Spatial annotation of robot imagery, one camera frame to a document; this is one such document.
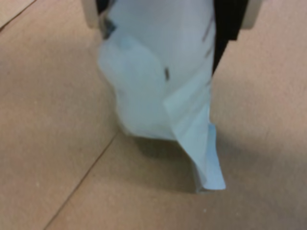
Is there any white Fuhrmann cotton packet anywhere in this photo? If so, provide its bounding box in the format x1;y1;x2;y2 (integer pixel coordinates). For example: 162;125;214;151
97;0;226;194

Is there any brown cardboard sheet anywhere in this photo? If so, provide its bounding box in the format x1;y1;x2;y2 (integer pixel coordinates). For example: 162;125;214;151
0;0;307;230
0;0;32;30

